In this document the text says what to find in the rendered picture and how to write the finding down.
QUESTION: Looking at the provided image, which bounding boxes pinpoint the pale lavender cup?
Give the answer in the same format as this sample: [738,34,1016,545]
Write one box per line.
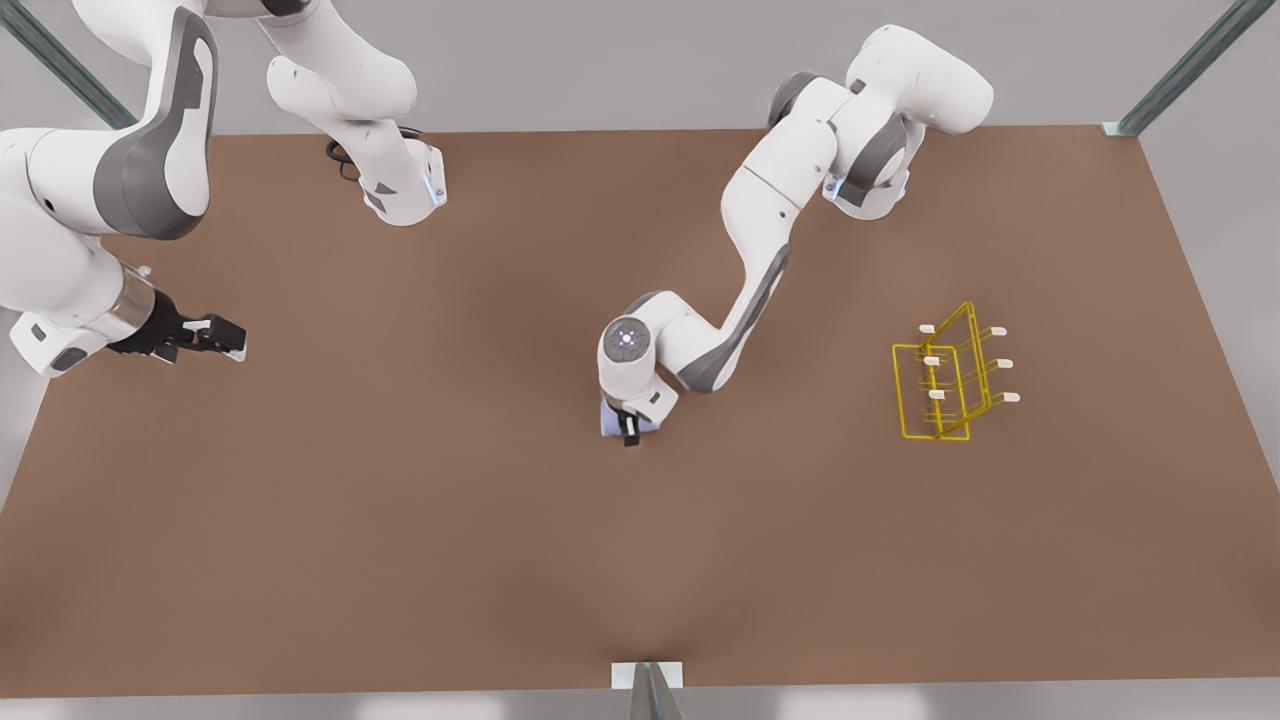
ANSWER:
[600,395,662,439]

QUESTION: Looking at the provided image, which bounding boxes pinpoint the black cable loop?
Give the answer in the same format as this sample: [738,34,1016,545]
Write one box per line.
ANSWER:
[325,126,424,184]

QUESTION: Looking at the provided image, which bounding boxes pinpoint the silver frame post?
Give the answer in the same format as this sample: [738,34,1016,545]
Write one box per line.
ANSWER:
[612,661,685,720]
[0,0,138,132]
[1100,0,1280,139]

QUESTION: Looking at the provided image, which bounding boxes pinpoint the yellow wire cup holder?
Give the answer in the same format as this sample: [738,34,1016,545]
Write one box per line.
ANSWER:
[891,302,1022,442]

